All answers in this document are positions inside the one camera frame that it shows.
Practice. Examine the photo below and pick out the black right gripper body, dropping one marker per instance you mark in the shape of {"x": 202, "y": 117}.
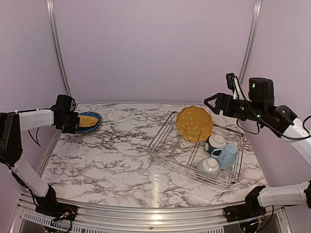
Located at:
{"x": 230, "y": 110}

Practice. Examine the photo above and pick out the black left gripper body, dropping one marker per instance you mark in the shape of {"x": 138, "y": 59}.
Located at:
{"x": 71, "y": 122}

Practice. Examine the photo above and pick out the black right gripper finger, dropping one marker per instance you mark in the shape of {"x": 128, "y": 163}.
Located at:
{"x": 214, "y": 97}
{"x": 211, "y": 103}

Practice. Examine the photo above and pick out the yellow polka dot plate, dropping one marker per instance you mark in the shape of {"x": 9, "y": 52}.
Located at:
{"x": 88, "y": 121}
{"x": 194, "y": 124}

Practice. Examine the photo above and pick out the blue polka dot plate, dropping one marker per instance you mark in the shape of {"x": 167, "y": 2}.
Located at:
{"x": 91, "y": 114}

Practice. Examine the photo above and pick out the light blue mug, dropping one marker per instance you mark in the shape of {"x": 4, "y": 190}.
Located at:
{"x": 226, "y": 156}

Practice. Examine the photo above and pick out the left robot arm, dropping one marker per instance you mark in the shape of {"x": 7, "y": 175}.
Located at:
{"x": 13, "y": 125}

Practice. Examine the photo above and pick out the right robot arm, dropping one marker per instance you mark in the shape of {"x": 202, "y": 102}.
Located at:
{"x": 260, "y": 107}

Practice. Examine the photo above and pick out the cream floral plate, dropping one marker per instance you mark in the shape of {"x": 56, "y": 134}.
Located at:
{"x": 87, "y": 130}

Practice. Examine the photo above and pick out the dark teal mug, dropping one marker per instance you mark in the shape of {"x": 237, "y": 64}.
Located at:
{"x": 214, "y": 141}

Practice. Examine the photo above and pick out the pale green bowl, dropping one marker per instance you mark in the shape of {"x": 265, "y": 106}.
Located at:
{"x": 208, "y": 167}

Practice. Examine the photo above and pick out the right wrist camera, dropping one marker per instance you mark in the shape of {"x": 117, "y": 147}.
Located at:
{"x": 234, "y": 85}

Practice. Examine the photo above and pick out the metal wire dish rack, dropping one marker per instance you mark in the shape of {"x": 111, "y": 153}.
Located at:
{"x": 170, "y": 149}

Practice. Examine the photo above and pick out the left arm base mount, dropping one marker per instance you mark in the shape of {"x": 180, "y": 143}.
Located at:
{"x": 61, "y": 212}

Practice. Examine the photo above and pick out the right aluminium frame post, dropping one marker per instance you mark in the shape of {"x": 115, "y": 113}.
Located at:
{"x": 251, "y": 39}

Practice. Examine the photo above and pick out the aluminium frame post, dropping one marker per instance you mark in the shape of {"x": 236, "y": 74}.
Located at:
{"x": 251, "y": 39}
{"x": 57, "y": 46}

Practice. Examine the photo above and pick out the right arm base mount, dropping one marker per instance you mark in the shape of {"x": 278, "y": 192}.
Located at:
{"x": 242, "y": 212}

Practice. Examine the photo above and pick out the left aluminium frame post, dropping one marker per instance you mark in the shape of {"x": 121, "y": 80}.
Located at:
{"x": 57, "y": 46}

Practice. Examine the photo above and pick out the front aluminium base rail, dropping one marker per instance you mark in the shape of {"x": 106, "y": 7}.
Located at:
{"x": 95, "y": 218}

